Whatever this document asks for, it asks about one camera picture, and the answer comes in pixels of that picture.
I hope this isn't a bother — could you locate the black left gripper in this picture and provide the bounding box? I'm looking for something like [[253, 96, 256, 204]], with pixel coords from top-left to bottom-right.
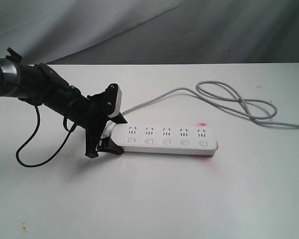
[[77, 83, 128, 158]]

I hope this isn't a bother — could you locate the white five-outlet power strip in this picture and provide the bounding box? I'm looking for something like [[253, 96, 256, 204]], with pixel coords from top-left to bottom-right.
[[111, 123, 218, 156]]

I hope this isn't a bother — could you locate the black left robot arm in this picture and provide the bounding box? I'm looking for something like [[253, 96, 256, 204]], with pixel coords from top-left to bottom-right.
[[0, 48, 127, 158]]

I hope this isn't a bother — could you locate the grey backdrop cloth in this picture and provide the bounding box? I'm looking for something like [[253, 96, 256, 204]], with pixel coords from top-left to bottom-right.
[[0, 0, 299, 64]]

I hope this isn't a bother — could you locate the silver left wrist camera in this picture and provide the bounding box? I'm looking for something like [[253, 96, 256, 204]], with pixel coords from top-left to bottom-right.
[[107, 84, 122, 119]]

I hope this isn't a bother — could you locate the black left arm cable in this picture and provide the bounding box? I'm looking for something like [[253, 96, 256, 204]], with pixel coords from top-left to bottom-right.
[[14, 94, 90, 168]]

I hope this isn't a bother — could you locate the grey power cord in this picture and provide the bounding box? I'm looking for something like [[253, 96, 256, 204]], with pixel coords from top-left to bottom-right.
[[101, 81, 299, 140]]

